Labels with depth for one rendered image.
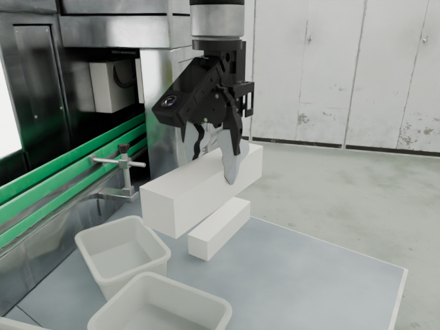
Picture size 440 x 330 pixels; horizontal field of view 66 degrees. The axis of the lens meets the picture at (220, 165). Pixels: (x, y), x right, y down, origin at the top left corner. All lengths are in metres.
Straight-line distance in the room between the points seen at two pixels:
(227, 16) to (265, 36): 3.29
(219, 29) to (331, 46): 3.28
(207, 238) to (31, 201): 0.42
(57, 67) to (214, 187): 0.84
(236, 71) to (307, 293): 0.53
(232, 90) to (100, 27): 0.72
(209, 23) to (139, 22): 0.63
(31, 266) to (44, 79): 0.57
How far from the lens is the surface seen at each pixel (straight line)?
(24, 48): 1.14
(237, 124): 0.48
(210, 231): 0.90
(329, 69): 3.74
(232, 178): 0.52
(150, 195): 0.46
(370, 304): 0.86
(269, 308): 0.79
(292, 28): 3.72
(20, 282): 0.89
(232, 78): 0.52
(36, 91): 1.16
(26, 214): 0.88
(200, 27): 0.48
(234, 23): 0.48
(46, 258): 0.93
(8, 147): 1.04
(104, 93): 1.33
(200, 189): 0.47
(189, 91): 0.45
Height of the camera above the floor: 1.32
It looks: 23 degrees down
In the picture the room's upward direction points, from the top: straight up
